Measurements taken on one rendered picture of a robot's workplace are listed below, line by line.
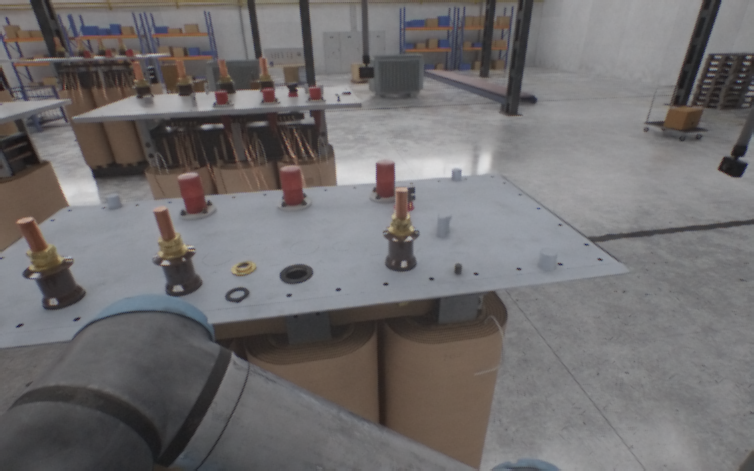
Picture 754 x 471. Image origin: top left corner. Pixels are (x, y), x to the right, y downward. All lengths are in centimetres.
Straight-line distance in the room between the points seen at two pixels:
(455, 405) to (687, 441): 159
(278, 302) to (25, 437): 62
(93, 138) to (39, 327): 611
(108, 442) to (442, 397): 113
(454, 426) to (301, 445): 112
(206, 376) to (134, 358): 6
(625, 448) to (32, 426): 245
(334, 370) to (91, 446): 90
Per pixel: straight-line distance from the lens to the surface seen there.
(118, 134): 693
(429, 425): 148
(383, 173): 134
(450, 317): 119
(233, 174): 262
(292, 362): 118
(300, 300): 90
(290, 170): 133
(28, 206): 330
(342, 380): 123
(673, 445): 270
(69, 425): 36
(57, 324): 108
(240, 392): 41
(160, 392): 39
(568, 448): 244
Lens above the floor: 190
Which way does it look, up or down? 28 degrees down
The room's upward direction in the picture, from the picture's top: 1 degrees counter-clockwise
